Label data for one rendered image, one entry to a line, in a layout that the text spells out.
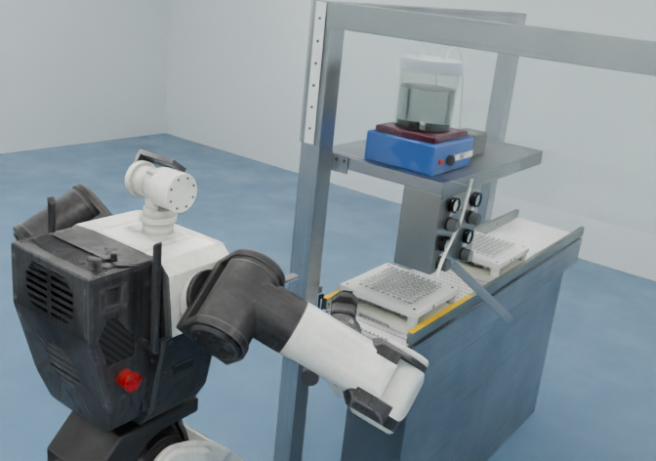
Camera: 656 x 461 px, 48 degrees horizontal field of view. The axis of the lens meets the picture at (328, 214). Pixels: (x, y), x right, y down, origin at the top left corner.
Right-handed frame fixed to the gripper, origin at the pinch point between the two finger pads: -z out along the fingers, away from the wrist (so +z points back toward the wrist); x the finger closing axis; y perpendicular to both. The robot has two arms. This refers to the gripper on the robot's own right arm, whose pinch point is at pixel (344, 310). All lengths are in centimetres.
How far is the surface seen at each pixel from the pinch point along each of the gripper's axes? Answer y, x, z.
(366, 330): 5.9, 17.2, -26.6
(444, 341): 28, 22, -36
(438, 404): 31, 50, -49
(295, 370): -12.0, 32.7, -28.1
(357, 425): 7, 55, -40
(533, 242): 65, 16, -115
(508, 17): 42, -63, -112
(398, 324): 14.0, 14.3, -26.4
